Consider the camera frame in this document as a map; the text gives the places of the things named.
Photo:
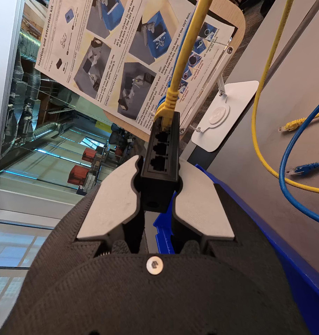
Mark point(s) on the silver corrugated ceiling duct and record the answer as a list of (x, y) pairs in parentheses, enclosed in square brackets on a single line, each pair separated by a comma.
[(49, 129)]

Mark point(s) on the orange machine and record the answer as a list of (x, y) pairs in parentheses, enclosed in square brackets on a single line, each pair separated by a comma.
[(88, 155), (78, 174)]

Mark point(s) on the printed instruction sheet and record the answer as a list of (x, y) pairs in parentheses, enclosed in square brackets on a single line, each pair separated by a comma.
[(109, 39)]

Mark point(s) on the black office chair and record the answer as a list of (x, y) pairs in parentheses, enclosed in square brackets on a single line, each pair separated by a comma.
[(117, 136)]

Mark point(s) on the black ethernet switch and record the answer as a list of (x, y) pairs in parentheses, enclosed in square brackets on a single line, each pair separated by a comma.
[(159, 188)]

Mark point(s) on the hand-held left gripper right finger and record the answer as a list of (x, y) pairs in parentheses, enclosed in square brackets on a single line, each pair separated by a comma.
[(203, 206)]

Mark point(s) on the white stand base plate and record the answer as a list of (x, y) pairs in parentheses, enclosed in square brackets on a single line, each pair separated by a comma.
[(235, 104)]

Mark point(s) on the blue plastic bin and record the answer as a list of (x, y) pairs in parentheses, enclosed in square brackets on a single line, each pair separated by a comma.
[(292, 261)]

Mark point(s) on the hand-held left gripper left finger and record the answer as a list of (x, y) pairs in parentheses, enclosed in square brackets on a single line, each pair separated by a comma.
[(115, 206)]

